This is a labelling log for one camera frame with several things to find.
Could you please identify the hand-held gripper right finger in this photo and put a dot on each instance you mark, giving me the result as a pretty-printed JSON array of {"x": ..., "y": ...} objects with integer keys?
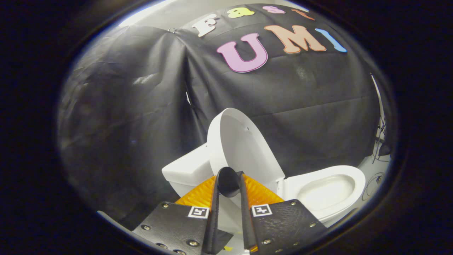
[{"x": 283, "y": 223}]

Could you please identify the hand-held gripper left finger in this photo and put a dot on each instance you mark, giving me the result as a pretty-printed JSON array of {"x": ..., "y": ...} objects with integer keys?
[{"x": 170, "y": 226}]

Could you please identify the round black lid tab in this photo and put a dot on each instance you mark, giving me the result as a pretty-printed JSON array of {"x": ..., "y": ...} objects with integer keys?
[{"x": 228, "y": 182}]

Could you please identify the white toilet lid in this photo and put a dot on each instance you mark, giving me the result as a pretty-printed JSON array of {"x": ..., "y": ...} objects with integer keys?
[{"x": 240, "y": 141}]

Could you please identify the white toilet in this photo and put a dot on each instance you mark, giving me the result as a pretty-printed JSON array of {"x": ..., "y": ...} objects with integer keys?
[{"x": 187, "y": 170}]

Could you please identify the white toilet tank cover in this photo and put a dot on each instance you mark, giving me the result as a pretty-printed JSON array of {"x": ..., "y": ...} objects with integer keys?
[{"x": 185, "y": 166}]

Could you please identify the white toilet seat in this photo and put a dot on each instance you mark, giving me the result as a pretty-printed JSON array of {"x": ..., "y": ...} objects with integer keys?
[{"x": 358, "y": 177}]

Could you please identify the black backdrop cloth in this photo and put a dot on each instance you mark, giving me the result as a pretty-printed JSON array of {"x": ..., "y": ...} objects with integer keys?
[{"x": 141, "y": 106}]

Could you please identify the black light stand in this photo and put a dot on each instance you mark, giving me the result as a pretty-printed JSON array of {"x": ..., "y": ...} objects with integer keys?
[{"x": 381, "y": 117}]

